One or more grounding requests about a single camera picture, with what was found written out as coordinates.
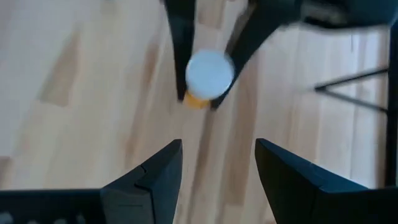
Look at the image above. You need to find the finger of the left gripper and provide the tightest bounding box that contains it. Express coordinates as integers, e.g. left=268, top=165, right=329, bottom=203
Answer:
left=210, top=0, right=301, bottom=110
left=164, top=0, right=197, bottom=102

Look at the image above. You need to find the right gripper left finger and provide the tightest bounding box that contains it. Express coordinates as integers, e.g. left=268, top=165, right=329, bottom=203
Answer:
left=0, top=139, right=183, bottom=224

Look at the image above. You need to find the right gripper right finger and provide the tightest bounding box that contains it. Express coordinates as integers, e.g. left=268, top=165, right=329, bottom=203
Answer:
left=254, top=139, right=398, bottom=224

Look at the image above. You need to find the small orange bottle white cap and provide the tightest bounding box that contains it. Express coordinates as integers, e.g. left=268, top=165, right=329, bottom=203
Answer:
left=182, top=49, right=236, bottom=110

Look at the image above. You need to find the wooden shelf black metal frame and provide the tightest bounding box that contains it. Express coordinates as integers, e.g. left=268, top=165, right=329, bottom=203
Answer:
left=313, top=67, right=390, bottom=113

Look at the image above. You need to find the black aluminium table frame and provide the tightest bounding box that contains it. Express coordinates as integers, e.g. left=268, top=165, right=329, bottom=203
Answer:
left=384, top=20, right=398, bottom=187

